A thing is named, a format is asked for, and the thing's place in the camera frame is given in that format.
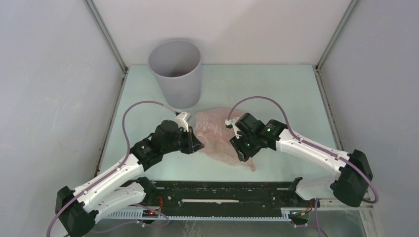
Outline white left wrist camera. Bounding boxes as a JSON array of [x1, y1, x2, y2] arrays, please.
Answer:
[[174, 111, 191, 132]]

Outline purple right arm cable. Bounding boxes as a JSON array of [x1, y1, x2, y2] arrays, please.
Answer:
[[226, 95, 379, 205]]

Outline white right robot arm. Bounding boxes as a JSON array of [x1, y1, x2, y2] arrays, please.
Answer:
[[225, 113, 373, 207]]

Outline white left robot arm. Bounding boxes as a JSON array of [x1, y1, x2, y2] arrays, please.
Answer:
[[55, 120, 204, 237]]

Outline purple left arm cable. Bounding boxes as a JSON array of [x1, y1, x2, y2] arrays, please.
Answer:
[[45, 100, 179, 237]]

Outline controller board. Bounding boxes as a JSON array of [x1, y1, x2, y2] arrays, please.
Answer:
[[141, 209, 160, 218], [289, 210, 310, 218]]

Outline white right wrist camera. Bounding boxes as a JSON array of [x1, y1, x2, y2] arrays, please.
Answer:
[[225, 117, 240, 138]]

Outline grey slotted cable duct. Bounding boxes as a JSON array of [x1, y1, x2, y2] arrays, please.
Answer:
[[108, 209, 310, 222]]

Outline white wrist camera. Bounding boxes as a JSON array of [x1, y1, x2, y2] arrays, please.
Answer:
[[225, 117, 240, 138], [174, 111, 191, 132]]

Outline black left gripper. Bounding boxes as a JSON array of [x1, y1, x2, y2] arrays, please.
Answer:
[[162, 126, 204, 154]]

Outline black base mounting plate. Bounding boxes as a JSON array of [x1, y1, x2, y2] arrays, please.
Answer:
[[137, 178, 315, 219]]

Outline left controller board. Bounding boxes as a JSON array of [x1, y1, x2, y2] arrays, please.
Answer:
[[141, 209, 160, 218]]

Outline pink plastic trash bag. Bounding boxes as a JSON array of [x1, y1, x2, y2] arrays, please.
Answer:
[[194, 107, 256, 172]]

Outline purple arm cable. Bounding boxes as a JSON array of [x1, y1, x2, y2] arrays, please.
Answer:
[[226, 95, 379, 205], [45, 100, 179, 237]]

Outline right controller board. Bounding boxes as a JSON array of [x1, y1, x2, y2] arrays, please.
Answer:
[[289, 210, 310, 218]]

